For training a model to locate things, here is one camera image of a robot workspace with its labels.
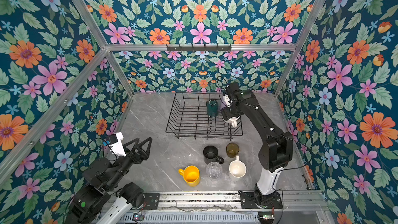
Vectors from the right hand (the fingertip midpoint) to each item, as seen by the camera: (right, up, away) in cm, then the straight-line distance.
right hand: (231, 112), depth 86 cm
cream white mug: (+2, -28, -8) cm, 29 cm away
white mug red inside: (+1, -4, -5) cm, 7 cm away
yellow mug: (-22, -33, -5) cm, 40 cm away
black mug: (-12, -24, +1) cm, 27 cm away
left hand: (-38, -9, -24) cm, 46 cm away
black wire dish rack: (-20, -3, +19) cm, 28 cm away
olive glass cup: (0, -21, +1) cm, 21 cm away
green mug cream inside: (-11, +3, +13) cm, 17 cm away
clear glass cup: (-10, -31, -3) cm, 33 cm away
